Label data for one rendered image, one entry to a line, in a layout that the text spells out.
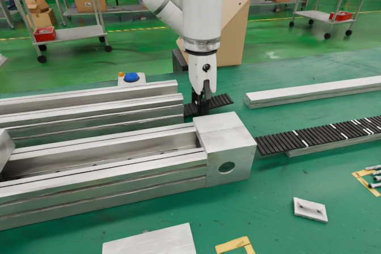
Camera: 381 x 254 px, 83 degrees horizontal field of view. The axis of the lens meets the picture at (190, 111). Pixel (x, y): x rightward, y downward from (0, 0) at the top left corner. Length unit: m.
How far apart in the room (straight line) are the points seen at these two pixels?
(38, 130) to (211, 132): 0.38
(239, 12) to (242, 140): 0.55
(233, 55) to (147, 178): 0.64
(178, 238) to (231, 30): 0.71
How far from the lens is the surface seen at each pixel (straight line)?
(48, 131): 0.57
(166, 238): 0.29
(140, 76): 0.68
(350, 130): 0.62
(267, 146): 0.48
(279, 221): 0.43
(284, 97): 0.69
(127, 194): 0.41
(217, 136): 0.39
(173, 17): 0.88
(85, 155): 0.44
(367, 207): 0.52
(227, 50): 0.87
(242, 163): 0.41
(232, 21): 0.85
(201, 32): 0.47
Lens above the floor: 1.14
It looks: 36 degrees down
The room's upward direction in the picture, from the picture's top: straight up
